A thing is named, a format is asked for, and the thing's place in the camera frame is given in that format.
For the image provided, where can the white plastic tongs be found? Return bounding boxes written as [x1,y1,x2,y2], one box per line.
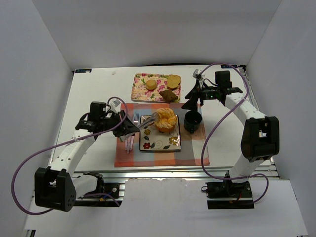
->
[119,112,159,142]

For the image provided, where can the orange bundt cake bread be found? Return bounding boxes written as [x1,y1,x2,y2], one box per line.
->
[154,108,178,132]

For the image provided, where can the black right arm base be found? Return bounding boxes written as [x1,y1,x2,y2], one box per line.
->
[201,181,254,210]

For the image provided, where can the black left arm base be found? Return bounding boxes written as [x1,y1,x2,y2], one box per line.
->
[73,172,125,207]

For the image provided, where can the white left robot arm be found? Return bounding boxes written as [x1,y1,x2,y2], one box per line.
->
[35,102,140,212]

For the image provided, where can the round seeded bread bun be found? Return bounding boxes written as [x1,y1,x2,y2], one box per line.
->
[167,75,181,90]

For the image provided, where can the dark brown bread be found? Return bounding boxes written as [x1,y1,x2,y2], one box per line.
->
[159,89,178,102]

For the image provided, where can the dark green mug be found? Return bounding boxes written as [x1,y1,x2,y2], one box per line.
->
[184,111,202,134]

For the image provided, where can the floral square plate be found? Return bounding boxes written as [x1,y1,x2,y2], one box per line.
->
[139,121,181,152]

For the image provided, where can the floral serving tray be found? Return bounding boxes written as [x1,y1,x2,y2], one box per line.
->
[131,73,181,103]

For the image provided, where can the small yellow muffin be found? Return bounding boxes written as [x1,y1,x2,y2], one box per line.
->
[145,79,157,90]

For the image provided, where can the silver fork pink handle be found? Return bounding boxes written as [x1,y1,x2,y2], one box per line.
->
[129,113,139,152]

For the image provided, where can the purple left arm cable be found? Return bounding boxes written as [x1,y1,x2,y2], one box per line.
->
[10,96,128,215]

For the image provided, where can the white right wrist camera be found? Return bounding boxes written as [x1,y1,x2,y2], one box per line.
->
[193,69,203,81]

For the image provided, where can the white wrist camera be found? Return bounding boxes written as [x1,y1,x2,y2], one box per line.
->
[107,98,121,109]
[193,69,203,81]

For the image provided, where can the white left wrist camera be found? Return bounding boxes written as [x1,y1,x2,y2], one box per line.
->
[107,98,121,109]

